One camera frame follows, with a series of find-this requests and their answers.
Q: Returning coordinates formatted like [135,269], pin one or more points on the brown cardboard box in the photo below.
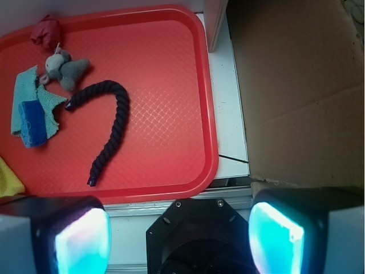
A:
[300,67]

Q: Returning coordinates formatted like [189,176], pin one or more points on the crumpled dark red cloth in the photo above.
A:
[47,32]

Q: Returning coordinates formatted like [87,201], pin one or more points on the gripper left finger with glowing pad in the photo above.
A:
[66,234]

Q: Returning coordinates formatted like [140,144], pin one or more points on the teal knitted cloth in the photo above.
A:
[25,90]

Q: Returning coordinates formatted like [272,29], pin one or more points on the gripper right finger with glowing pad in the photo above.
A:
[308,230]

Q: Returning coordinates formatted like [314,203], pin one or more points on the blue sponge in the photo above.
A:
[33,125]

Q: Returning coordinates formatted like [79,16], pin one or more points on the gray plush mouse toy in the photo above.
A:
[60,66]

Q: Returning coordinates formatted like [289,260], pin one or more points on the yellow cloth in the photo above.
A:
[10,183]

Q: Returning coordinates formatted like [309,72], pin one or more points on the red plastic tray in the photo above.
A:
[169,150]

